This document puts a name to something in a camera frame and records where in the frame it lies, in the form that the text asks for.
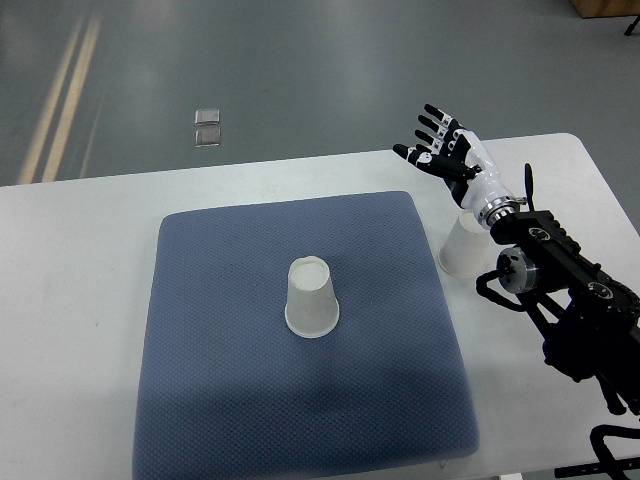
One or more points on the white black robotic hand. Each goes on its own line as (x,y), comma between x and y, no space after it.
(447,150)

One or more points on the white paper cup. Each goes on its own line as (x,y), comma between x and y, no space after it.
(464,252)
(312,309)

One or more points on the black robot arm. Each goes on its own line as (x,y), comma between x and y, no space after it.
(588,320)

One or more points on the brown wooden furniture corner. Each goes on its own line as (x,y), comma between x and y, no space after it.
(589,9)

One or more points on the black stand leg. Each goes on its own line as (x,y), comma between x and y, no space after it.
(631,27)

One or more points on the upper metal floor plate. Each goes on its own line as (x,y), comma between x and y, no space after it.
(207,116)

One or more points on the blue grey fabric cushion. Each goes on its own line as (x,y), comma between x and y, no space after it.
(228,391)

